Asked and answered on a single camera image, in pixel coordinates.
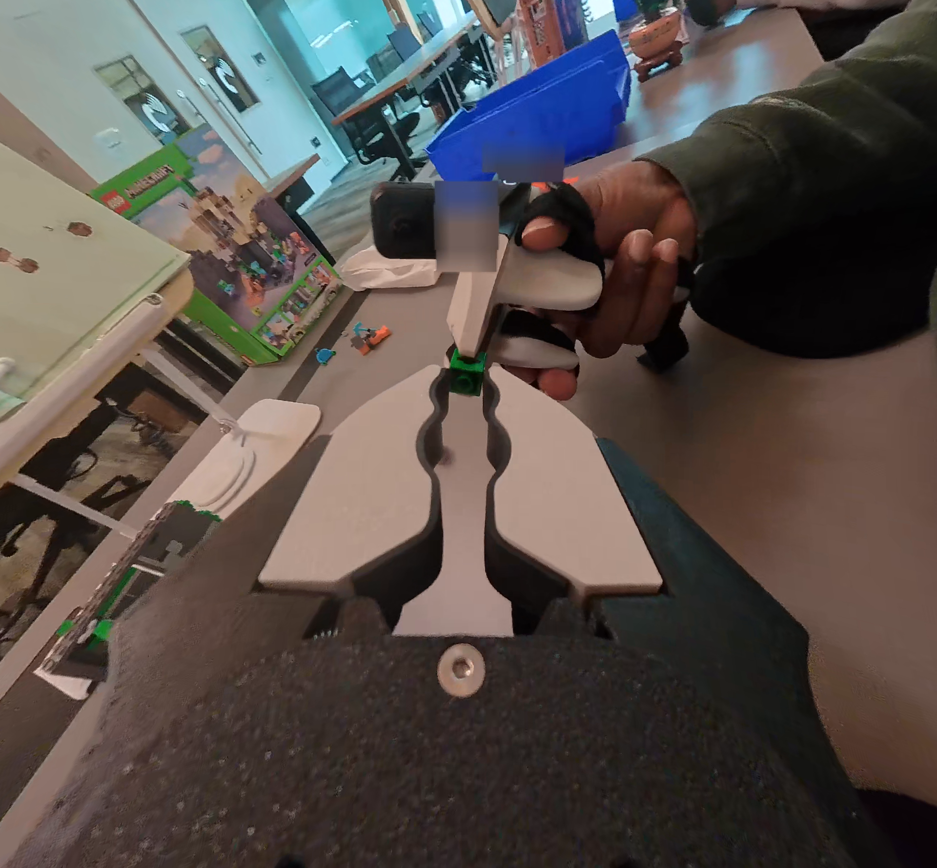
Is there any wood-edged background desk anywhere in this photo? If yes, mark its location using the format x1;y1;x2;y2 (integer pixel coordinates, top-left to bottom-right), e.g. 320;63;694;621
331;12;480;166

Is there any brick flower pot model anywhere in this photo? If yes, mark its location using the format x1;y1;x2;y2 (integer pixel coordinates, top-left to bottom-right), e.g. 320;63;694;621
600;0;693;82

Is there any person's right hand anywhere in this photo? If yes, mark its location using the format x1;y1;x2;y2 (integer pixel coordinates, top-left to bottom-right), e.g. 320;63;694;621
505;158;698;402

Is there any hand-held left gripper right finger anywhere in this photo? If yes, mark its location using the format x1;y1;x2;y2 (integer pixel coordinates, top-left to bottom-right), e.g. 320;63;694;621
483;366;664;631

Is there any green cube brick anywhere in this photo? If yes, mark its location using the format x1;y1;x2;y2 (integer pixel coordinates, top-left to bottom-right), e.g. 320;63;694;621
448;348;488;397

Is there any blue plastic bin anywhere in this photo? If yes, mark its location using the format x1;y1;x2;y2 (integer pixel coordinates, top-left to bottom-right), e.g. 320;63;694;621
426;30;632;184

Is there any person's right forearm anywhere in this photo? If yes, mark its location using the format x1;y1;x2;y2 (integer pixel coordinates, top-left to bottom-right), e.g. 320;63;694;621
637;0;937;313

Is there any grey desk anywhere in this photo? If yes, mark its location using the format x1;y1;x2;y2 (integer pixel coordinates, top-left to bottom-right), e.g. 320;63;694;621
0;8;937;840

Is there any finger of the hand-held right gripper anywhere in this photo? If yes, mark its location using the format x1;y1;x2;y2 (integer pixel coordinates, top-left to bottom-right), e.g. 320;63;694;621
445;235;515;358

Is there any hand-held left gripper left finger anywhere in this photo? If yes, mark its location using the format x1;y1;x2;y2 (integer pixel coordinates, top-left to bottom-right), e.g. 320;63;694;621
258;364;445;627

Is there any green toy box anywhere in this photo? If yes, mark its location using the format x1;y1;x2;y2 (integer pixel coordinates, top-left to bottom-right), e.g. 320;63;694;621
88;123;341;367

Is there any orange box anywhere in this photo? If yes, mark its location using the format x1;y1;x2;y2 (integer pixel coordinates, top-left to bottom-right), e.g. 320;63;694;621
516;0;587;67

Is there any grey brick building model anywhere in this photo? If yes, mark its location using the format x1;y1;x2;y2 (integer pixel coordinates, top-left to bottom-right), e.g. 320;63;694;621
37;501;222;701

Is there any white paper bag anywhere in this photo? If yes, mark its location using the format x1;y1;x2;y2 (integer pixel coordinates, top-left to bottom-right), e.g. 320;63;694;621
337;249;442;292

